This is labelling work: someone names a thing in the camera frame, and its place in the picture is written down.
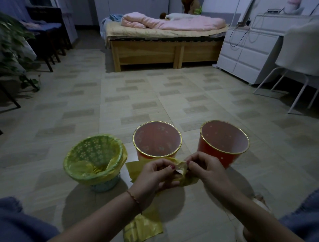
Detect person's left hand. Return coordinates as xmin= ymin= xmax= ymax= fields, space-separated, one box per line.
xmin=130 ymin=158 xmax=181 ymax=213

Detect person's right hand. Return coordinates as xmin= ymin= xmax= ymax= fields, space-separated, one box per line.
xmin=186 ymin=151 xmax=238 ymax=200

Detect yellow plastic garbage bag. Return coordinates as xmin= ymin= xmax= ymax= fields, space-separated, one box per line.
xmin=123 ymin=157 xmax=200 ymax=242

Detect person's right forearm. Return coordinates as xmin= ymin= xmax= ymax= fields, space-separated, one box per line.
xmin=220 ymin=190 xmax=305 ymax=242

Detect person's left forearm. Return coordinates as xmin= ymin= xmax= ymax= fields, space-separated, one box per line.
xmin=47 ymin=191 xmax=143 ymax=242

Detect red gold-rimmed bin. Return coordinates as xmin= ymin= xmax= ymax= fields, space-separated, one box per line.
xmin=197 ymin=120 xmax=250 ymax=170
xmin=133 ymin=121 xmax=183 ymax=163

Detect small pale blue bin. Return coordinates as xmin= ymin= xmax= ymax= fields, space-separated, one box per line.
xmin=89 ymin=172 xmax=121 ymax=193

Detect yellow-green flowered bin liner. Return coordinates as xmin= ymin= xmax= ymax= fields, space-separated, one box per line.
xmin=63 ymin=134 xmax=128 ymax=186

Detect white drawer dresser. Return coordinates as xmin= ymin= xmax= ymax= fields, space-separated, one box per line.
xmin=216 ymin=25 xmax=285 ymax=85

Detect yellow bed sheet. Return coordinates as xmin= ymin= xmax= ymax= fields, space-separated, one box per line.
xmin=104 ymin=22 xmax=230 ymax=41

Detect pink quilt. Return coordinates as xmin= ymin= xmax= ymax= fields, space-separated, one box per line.
xmin=121 ymin=12 xmax=227 ymax=32

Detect white pillow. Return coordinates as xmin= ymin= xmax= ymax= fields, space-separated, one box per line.
xmin=165 ymin=13 xmax=200 ymax=21

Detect blue crumpled cloth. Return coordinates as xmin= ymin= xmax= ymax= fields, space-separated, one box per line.
xmin=101 ymin=13 xmax=124 ymax=33

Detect white chair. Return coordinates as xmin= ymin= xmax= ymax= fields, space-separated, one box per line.
xmin=253 ymin=21 xmax=319 ymax=115

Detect person's blue jeans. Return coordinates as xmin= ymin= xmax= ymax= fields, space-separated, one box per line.
xmin=0 ymin=189 xmax=319 ymax=242

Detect brown teddy bear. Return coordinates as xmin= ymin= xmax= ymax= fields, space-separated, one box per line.
xmin=181 ymin=0 xmax=203 ymax=15

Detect white desk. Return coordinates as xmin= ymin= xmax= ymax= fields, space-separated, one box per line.
xmin=249 ymin=14 xmax=319 ymax=37

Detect dark wooden chair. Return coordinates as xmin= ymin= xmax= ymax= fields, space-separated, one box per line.
xmin=24 ymin=6 xmax=67 ymax=73

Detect black metal stand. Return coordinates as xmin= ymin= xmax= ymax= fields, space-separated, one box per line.
xmin=0 ymin=81 xmax=22 ymax=115

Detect blue seat cushion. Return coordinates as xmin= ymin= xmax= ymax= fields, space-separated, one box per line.
xmin=26 ymin=21 xmax=63 ymax=32

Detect green leafy plant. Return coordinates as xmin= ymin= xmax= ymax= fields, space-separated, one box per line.
xmin=0 ymin=12 xmax=42 ymax=92

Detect red string bracelet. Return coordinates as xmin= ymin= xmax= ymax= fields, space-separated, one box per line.
xmin=126 ymin=190 xmax=143 ymax=215

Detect wooden bed frame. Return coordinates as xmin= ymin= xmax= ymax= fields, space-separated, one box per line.
xmin=109 ymin=37 xmax=225 ymax=73

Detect black cable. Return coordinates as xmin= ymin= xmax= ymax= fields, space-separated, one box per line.
xmin=229 ymin=18 xmax=251 ymax=47

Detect white cable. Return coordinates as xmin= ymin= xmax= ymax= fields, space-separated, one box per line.
xmin=248 ymin=14 xmax=267 ymax=43

